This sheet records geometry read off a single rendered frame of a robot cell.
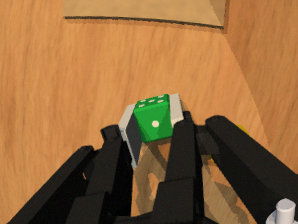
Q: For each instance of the light tan flat mat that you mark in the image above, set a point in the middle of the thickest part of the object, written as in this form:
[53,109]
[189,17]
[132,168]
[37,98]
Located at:
[209,12]

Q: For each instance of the dark green die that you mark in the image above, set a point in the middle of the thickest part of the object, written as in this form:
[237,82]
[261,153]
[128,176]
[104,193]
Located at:
[153,120]

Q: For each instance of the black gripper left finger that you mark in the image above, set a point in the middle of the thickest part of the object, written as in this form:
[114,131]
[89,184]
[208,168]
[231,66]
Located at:
[109,192]

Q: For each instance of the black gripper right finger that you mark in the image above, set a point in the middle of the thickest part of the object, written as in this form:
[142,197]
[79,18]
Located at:
[265,185]

